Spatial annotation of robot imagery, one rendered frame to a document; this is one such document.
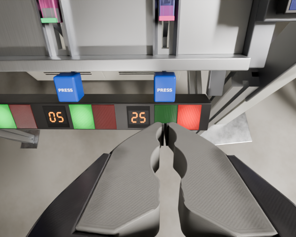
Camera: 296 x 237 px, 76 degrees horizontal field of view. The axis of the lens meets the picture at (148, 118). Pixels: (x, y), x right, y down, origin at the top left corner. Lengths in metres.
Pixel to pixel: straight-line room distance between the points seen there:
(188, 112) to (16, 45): 0.21
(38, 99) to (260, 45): 0.27
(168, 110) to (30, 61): 0.16
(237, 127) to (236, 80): 0.69
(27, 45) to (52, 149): 0.81
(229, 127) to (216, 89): 0.71
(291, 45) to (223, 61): 0.10
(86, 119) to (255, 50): 0.21
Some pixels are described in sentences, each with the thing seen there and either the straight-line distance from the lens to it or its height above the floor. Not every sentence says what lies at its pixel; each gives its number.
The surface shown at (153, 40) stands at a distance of 0.20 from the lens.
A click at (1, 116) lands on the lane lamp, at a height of 0.66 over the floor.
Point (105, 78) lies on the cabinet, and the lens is 0.95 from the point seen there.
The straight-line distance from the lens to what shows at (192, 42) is 0.21.
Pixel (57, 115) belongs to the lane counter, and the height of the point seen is 0.66.
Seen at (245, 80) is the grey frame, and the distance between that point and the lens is 0.31.
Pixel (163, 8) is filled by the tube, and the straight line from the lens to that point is 0.20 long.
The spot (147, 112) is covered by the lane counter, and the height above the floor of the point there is 0.66.
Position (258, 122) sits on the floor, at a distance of 1.05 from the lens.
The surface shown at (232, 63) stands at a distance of 0.21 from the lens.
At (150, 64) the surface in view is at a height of 0.73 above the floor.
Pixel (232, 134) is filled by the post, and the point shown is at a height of 0.01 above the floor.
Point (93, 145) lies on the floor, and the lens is 0.95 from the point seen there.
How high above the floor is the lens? 0.90
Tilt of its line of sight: 74 degrees down
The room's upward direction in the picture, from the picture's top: 9 degrees counter-clockwise
